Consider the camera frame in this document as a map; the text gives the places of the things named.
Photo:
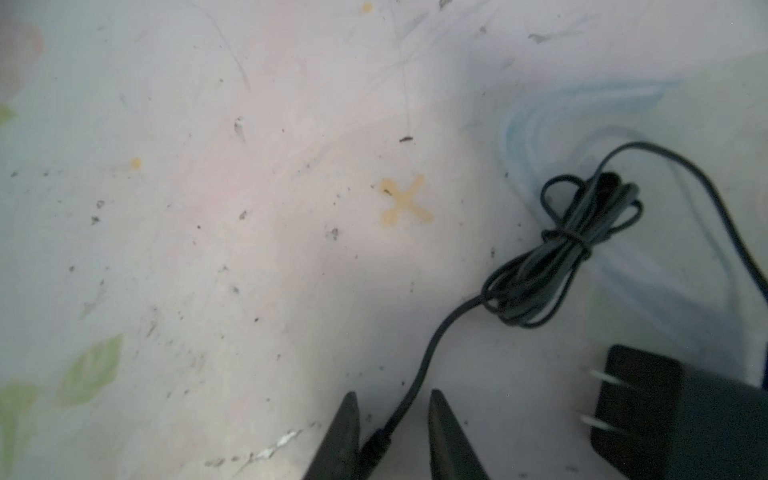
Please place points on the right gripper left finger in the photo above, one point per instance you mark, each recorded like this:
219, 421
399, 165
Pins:
337, 457

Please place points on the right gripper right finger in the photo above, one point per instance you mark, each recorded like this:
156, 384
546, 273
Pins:
452, 457

